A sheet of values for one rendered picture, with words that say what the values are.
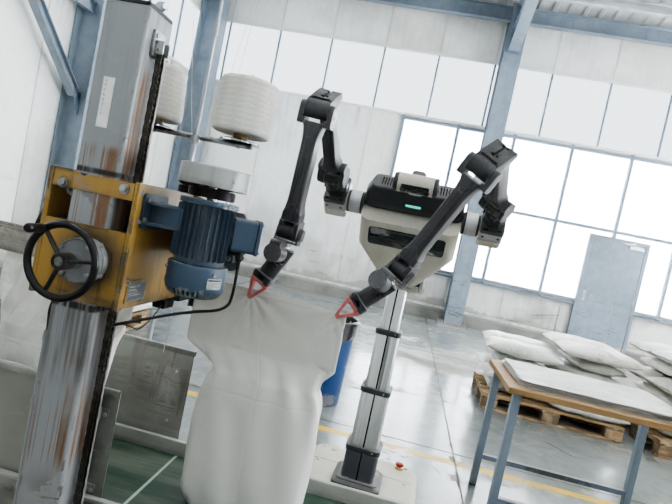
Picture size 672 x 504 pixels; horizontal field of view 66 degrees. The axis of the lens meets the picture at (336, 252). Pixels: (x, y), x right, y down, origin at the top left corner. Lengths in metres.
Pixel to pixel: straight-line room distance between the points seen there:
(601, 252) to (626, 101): 2.65
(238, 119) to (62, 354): 0.74
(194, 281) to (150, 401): 1.01
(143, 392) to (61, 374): 0.83
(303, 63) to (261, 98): 8.90
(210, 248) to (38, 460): 0.67
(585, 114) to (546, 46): 1.38
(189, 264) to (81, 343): 0.32
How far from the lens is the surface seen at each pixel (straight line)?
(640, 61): 10.81
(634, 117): 10.57
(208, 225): 1.31
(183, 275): 1.32
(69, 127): 7.64
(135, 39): 1.40
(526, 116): 10.08
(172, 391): 2.20
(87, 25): 7.84
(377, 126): 9.84
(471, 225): 1.99
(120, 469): 2.03
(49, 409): 1.50
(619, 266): 10.20
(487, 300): 9.76
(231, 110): 1.46
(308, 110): 1.58
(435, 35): 10.30
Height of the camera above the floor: 1.34
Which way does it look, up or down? 3 degrees down
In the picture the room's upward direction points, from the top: 12 degrees clockwise
